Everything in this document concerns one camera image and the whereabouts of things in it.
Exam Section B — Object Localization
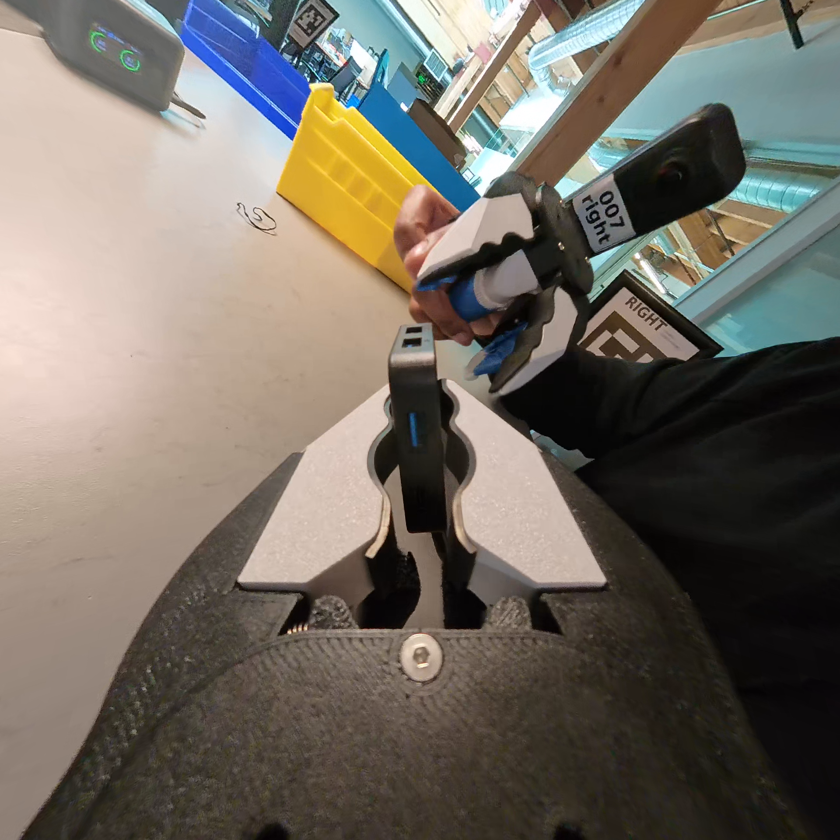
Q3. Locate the wooden support post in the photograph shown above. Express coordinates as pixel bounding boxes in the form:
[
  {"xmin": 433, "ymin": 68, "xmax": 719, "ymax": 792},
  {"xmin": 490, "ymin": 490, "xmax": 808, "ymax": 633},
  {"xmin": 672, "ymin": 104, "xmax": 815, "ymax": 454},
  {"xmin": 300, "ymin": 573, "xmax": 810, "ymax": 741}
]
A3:
[{"xmin": 518, "ymin": 0, "xmax": 723, "ymax": 191}]

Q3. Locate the cardboard box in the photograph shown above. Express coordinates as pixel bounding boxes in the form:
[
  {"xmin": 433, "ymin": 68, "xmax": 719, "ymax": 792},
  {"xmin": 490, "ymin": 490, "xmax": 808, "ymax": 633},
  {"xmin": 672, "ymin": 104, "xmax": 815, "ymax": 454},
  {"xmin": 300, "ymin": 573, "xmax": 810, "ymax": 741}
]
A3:
[{"xmin": 407, "ymin": 98, "xmax": 468, "ymax": 169}]

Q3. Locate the silver ventilation duct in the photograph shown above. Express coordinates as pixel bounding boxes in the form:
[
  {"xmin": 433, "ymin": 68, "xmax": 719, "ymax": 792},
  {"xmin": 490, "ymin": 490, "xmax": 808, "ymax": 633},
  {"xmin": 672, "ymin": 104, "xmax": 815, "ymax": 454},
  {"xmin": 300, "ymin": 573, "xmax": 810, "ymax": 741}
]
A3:
[
  {"xmin": 528, "ymin": 0, "xmax": 631, "ymax": 74},
  {"xmin": 587, "ymin": 138, "xmax": 840, "ymax": 212}
]

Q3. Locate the blue partition panel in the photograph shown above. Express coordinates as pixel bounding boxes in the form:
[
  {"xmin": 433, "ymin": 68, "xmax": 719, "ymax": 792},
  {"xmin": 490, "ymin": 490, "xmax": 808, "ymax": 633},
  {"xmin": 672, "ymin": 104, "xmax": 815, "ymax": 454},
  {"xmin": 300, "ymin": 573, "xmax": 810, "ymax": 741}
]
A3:
[{"xmin": 357, "ymin": 84, "xmax": 481, "ymax": 212}]

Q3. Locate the person's right hand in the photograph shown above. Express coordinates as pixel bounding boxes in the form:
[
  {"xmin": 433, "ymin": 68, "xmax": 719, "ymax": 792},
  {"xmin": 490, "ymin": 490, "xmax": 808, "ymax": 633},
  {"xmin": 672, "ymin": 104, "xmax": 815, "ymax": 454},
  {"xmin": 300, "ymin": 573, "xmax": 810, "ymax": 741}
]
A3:
[{"xmin": 394, "ymin": 185, "xmax": 501, "ymax": 347}]

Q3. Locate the person's right forearm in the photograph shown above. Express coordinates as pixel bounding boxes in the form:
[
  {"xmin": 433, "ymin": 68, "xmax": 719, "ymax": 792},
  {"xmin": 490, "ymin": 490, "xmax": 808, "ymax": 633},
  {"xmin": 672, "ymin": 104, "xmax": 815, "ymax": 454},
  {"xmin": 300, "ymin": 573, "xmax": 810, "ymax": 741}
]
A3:
[{"xmin": 499, "ymin": 338, "xmax": 840, "ymax": 500}]

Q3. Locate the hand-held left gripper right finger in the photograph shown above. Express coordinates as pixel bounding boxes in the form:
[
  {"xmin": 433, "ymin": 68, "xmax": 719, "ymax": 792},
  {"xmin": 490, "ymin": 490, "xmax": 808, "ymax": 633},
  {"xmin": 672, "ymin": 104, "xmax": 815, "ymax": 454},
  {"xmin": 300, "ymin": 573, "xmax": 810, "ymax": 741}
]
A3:
[{"xmin": 438, "ymin": 377, "xmax": 609, "ymax": 595}]

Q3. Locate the large blue bin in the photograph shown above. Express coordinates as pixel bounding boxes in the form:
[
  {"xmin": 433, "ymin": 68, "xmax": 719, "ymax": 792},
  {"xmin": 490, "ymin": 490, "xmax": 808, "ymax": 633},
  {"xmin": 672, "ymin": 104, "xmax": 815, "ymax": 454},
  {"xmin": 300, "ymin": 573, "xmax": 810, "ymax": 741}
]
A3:
[{"xmin": 179, "ymin": 0, "xmax": 312, "ymax": 140}]

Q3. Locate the small wire twist tie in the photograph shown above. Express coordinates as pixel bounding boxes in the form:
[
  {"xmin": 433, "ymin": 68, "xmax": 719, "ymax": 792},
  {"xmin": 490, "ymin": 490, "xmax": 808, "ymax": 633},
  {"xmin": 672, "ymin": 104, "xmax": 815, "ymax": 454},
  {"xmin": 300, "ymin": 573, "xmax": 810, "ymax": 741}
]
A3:
[{"xmin": 235, "ymin": 202, "xmax": 278, "ymax": 236}]

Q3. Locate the black hdmi switch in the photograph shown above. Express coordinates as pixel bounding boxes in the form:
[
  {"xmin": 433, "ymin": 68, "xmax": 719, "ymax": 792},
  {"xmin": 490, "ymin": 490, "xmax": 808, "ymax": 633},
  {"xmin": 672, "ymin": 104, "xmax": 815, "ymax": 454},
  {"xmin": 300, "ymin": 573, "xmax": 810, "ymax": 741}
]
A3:
[{"xmin": 387, "ymin": 323, "xmax": 448, "ymax": 534}]

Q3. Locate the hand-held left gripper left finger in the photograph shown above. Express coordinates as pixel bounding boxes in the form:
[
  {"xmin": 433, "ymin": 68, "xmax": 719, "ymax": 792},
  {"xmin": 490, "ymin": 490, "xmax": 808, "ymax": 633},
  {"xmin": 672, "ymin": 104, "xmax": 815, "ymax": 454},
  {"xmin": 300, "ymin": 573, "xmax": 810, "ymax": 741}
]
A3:
[{"xmin": 236, "ymin": 384, "xmax": 396, "ymax": 595}]

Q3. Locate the framed fiducial marker sign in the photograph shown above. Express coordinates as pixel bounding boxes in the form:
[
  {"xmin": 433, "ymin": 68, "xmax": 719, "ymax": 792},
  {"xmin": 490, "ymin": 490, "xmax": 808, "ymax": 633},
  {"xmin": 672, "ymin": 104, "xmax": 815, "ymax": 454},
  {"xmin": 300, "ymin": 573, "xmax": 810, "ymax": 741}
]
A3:
[
  {"xmin": 577, "ymin": 269, "xmax": 724, "ymax": 363},
  {"xmin": 283, "ymin": 0, "xmax": 340, "ymax": 48}
]

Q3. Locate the yellow bin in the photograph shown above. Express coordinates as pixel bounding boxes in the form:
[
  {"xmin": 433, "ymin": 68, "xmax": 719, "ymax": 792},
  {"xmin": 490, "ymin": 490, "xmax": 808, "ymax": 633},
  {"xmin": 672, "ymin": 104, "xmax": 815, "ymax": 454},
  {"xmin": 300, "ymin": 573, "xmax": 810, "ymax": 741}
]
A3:
[{"xmin": 276, "ymin": 82, "xmax": 463, "ymax": 294}]

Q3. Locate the black power bank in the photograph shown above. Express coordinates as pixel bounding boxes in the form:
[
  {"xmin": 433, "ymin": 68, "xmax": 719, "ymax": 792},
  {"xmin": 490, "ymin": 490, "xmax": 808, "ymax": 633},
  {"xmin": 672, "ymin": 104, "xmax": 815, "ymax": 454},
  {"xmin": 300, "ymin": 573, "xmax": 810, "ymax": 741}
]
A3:
[{"xmin": 7, "ymin": 0, "xmax": 186, "ymax": 112}]

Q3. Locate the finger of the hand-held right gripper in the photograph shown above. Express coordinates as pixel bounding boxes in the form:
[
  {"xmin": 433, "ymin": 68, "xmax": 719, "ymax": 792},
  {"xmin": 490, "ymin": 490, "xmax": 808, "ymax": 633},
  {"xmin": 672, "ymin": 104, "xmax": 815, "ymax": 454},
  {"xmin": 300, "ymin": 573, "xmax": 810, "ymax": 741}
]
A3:
[
  {"xmin": 467, "ymin": 287, "xmax": 592, "ymax": 396},
  {"xmin": 415, "ymin": 196, "xmax": 537, "ymax": 290}
]

